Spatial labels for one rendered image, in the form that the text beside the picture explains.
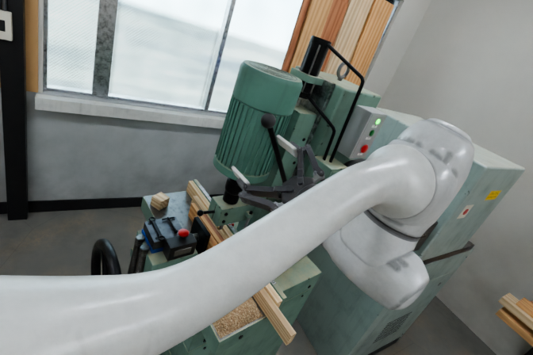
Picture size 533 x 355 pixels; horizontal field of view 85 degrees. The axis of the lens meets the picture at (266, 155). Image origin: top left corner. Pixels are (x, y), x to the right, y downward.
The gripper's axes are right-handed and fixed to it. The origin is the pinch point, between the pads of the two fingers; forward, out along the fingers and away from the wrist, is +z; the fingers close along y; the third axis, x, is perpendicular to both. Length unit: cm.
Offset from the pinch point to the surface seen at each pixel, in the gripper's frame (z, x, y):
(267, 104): 6.9, 6.5, 9.5
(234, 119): 13.2, 3.0, 2.0
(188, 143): 138, -94, 2
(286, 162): 7.2, -17.5, 10.9
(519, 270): -62, -194, 137
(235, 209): 10.7, -26.5, -9.4
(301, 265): -1, -68, 1
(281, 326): -21.9, -36.0, -18.7
